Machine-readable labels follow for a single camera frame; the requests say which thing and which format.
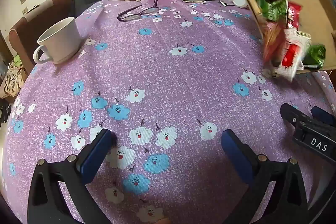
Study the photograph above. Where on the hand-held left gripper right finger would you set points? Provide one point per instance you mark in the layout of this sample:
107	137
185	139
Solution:
236	153

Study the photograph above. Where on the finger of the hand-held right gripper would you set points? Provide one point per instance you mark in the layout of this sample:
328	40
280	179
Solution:
323	113
291	113

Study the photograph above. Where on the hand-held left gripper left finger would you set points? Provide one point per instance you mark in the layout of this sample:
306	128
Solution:
97	153

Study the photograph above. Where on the white and red sachet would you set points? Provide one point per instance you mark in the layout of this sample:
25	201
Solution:
290	54

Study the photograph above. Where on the purple floral tablecloth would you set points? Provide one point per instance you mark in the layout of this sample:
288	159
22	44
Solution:
168	69

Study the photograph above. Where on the beige bag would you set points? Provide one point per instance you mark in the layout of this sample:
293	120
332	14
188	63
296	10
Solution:
13	79

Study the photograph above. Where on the white mug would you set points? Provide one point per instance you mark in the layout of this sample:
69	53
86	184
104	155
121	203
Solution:
63	40

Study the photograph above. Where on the dark-framed eyeglasses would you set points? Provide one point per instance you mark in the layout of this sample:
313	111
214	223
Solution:
131	16

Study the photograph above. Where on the brown chair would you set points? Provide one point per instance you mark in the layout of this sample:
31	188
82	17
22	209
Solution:
29	22

